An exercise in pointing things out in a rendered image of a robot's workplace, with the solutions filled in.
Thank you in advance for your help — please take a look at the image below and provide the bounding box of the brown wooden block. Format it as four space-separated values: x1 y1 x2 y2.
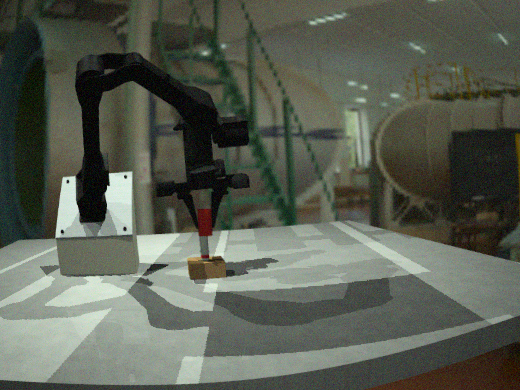
187 256 226 280

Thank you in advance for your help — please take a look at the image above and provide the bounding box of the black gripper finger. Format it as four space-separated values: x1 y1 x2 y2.
177 194 198 229
211 191 228 228

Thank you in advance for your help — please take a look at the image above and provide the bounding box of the grey cylinder with red band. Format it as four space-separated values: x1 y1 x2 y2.
199 236 209 260

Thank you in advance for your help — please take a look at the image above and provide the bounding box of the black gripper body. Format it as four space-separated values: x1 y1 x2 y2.
155 149 250 197

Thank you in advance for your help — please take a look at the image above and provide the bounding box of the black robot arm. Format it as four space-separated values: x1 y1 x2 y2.
75 52 249 223

